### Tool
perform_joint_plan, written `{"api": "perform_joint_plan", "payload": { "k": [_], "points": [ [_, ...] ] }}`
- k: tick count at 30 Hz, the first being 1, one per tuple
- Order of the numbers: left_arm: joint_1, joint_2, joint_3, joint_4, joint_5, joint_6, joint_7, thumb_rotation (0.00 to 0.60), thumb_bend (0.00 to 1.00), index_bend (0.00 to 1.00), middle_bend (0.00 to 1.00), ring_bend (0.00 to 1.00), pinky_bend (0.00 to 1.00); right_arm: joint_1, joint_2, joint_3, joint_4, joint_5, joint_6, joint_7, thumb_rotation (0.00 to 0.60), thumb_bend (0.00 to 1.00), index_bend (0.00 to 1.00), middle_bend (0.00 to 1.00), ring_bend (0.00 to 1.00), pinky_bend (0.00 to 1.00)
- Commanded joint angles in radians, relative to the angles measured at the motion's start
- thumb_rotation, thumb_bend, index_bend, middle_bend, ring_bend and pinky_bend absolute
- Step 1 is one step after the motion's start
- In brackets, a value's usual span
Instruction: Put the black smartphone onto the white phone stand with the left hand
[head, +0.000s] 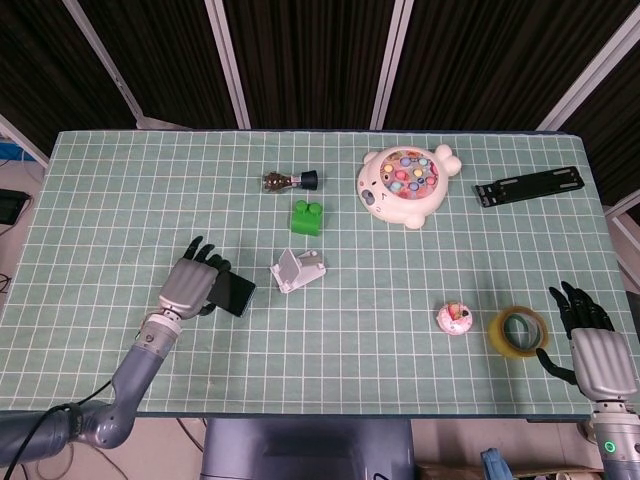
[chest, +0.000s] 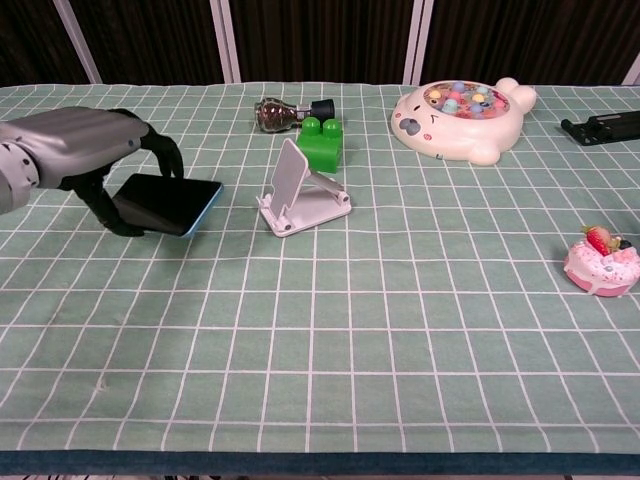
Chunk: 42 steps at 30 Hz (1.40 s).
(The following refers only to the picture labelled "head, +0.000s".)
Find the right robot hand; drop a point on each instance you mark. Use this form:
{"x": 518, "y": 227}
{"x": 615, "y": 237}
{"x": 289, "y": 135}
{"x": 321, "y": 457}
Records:
{"x": 597, "y": 362}

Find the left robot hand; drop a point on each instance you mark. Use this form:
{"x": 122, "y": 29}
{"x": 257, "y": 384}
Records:
{"x": 192, "y": 285}

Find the black smartphone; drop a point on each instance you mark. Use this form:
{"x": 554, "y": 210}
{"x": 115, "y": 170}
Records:
{"x": 232, "y": 295}

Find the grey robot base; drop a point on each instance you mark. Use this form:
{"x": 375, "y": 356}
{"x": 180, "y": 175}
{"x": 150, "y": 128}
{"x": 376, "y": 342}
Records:
{"x": 307, "y": 447}

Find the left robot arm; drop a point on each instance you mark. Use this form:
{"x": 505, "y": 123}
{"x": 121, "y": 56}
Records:
{"x": 120, "y": 390}

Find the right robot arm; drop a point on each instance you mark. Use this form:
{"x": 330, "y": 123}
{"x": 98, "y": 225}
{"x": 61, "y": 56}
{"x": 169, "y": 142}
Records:
{"x": 617, "y": 437}

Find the white phone stand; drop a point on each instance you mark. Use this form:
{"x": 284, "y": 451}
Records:
{"x": 297, "y": 271}

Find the clear packing tape roll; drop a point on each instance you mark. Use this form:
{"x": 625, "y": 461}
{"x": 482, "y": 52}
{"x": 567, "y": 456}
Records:
{"x": 520, "y": 331}

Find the cardboard piece on floor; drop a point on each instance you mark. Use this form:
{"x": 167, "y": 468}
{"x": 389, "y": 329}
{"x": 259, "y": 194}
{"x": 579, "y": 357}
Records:
{"x": 550, "y": 471}

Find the green toy block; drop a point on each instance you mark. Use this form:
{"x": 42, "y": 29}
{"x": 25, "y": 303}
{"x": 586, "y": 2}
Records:
{"x": 307, "y": 217}

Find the blue object on floor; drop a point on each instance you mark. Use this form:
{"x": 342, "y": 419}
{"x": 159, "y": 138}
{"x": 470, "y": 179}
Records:
{"x": 492, "y": 465}

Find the pink toy cake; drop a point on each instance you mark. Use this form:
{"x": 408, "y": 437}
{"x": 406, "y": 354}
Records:
{"x": 454, "y": 318}

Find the green grid tablecloth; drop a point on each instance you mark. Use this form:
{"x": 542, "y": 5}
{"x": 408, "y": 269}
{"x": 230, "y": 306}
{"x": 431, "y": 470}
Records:
{"x": 350, "y": 350}

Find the black box on floor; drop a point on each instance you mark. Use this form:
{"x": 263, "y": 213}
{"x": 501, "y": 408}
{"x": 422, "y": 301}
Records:
{"x": 11, "y": 206}

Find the white seal fishing toy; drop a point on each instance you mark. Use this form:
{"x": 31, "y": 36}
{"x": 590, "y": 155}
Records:
{"x": 405, "y": 182}

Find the black folding bracket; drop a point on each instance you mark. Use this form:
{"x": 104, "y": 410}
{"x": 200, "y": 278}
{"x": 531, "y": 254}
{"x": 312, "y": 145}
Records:
{"x": 530, "y": 186}

